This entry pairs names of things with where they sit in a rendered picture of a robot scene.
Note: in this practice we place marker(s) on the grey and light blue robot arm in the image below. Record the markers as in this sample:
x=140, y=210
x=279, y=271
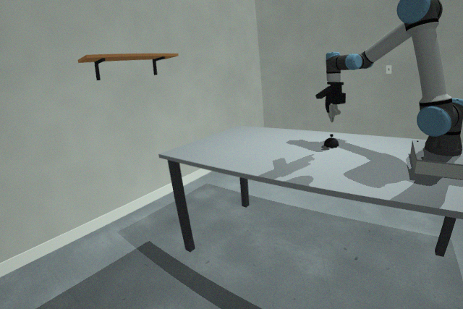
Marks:
x=436, y=117

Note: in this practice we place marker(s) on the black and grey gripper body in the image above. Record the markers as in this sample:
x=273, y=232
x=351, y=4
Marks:
x=335, y=94

